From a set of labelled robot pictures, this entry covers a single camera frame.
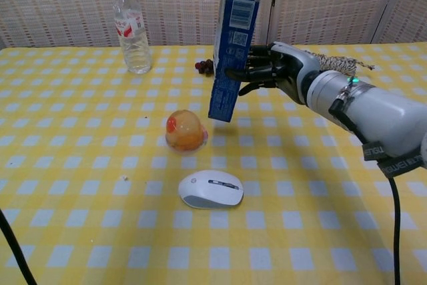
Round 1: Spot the dark red grape bunch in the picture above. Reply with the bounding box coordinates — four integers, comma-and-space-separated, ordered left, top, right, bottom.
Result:
194, 59, 216, 75

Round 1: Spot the clear plastic water bottle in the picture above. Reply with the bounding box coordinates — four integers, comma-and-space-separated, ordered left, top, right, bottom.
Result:
111, 0, 153, 75

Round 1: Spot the woven folding screen panel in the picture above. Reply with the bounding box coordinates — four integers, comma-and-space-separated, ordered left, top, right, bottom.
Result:
0, 0, 129, 49
373, 0, 427, 45
272, 0, 396, 45
125, 0, 276, 47

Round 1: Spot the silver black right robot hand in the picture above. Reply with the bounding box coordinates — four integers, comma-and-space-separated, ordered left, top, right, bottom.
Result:
226, 41, 321, 105

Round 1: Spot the orange fruit jelly cup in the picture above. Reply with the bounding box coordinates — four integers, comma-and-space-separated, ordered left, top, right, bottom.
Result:
165, 109, 210, 156

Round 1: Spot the white computer mouse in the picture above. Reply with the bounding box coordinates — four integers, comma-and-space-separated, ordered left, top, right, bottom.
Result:
177, 170, 244, 210

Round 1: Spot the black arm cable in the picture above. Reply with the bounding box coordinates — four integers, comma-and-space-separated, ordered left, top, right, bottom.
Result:
388, 174, 402, 285
0, 209, 37, 285

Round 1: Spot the white brown rope bundle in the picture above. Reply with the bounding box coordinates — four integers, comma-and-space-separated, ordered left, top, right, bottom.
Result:
312, 51, 375, 75

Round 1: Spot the yellow white checked tablecloth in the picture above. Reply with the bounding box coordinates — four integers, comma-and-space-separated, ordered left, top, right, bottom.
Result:
0, 43, 427, 285

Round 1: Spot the blue toothpaste box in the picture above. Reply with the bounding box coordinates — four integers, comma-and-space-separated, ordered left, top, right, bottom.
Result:
207, 0, 264, 123

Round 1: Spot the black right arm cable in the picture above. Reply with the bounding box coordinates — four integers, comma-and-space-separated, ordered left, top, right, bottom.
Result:
388, 174, 402, 285

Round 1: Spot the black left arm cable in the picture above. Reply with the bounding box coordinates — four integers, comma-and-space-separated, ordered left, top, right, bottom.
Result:
0, 209, 37, 285

